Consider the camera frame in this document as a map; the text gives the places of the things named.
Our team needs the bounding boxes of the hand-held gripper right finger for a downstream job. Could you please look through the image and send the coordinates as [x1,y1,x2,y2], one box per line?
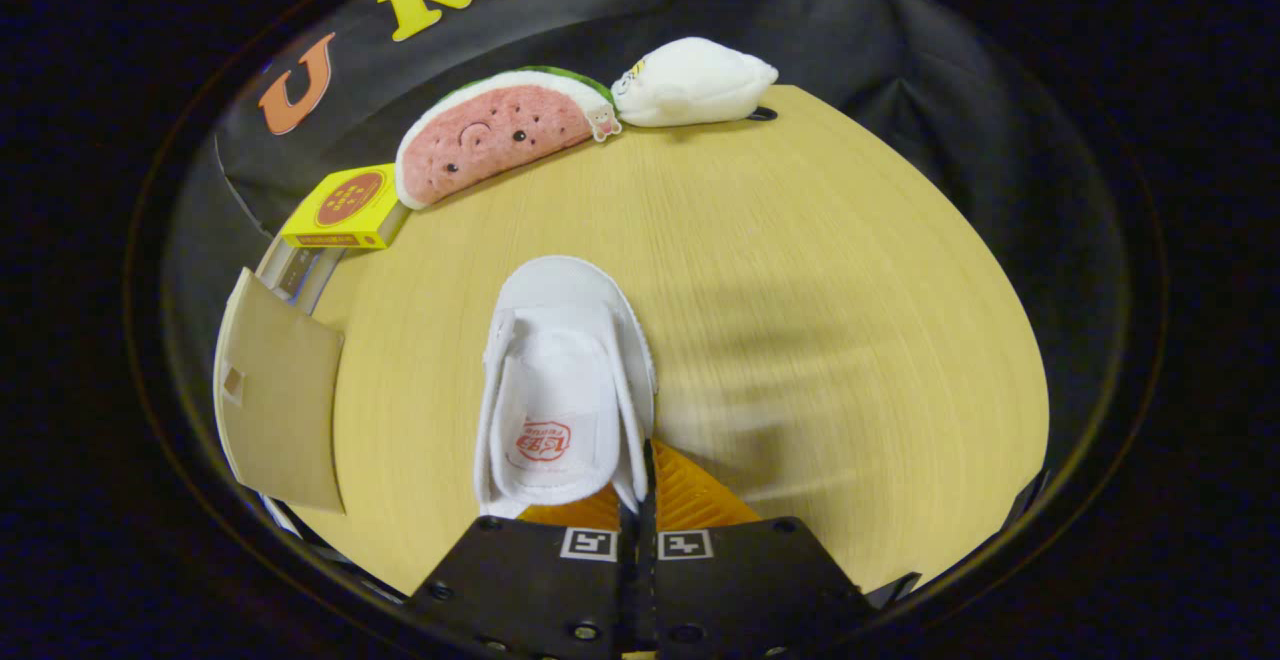
[640,437,873,660]

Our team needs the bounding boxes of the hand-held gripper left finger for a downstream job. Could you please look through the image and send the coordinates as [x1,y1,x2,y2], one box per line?
[405,485,641,660]

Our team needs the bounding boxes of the white canvas shoe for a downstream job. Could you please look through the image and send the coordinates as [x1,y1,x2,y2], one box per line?
[473,255,659,521]

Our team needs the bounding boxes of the beige translucent storage box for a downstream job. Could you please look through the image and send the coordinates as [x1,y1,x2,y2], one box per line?
[213,238,348,516]

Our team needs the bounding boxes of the yellow book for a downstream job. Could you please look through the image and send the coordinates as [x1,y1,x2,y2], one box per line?
[280,163,411,250]

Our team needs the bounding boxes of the watermelon slice plush toy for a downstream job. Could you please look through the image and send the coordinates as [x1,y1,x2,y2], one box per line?
[395,66,623,211]

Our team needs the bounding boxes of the white plush toy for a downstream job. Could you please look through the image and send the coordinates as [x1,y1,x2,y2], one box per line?
[611,36,780,129]

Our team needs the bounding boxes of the black backdrop cloth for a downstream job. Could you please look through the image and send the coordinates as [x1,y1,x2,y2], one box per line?
[165,0,1136,501]

